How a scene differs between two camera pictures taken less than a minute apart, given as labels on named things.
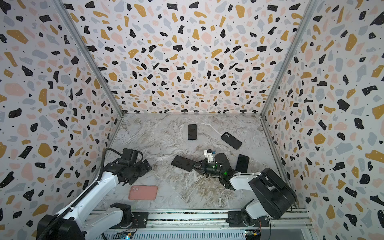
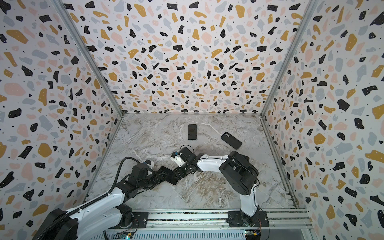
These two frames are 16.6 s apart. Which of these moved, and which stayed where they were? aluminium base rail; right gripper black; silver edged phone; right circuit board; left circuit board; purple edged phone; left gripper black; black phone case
Moved: silver edged phone; left gripper black; right gripper black
Stayed: purple edged phone; left circuit board; aluminium base rail; black phone case; right circuit board
